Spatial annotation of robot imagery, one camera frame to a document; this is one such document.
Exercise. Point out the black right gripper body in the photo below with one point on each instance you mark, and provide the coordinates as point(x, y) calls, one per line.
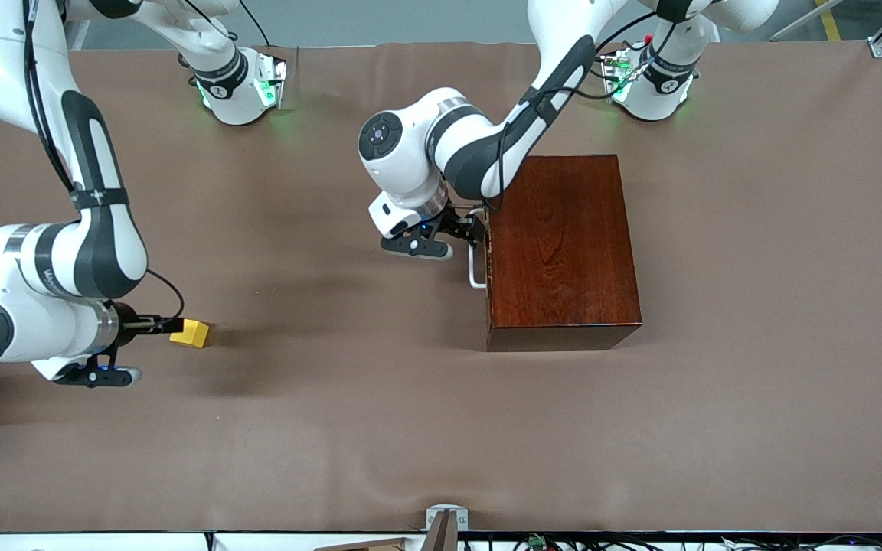
point(127, 317)

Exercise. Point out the yellow block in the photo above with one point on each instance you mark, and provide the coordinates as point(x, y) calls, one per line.
point(194, 334)

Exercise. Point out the brown table mat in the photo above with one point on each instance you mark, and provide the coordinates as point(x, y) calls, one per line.
point(334, 421)

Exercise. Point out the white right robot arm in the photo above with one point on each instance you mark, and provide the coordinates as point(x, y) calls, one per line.
point(104, 252)

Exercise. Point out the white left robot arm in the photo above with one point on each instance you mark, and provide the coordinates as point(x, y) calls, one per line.
point(403, 138)

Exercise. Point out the green terminal connector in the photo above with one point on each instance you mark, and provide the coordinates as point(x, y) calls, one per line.
point(537, 541)

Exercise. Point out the grey metal clamp bracket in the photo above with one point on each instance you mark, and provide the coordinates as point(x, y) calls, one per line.
point(462, 520)

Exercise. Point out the dark brown wooden cabinet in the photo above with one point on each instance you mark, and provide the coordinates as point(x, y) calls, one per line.
point(563, 252)

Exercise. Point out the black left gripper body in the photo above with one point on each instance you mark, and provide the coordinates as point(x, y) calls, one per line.
point(457, 222)

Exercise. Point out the thin aluminium frame bar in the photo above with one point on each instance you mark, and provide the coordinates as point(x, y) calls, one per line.
point(801, 21)

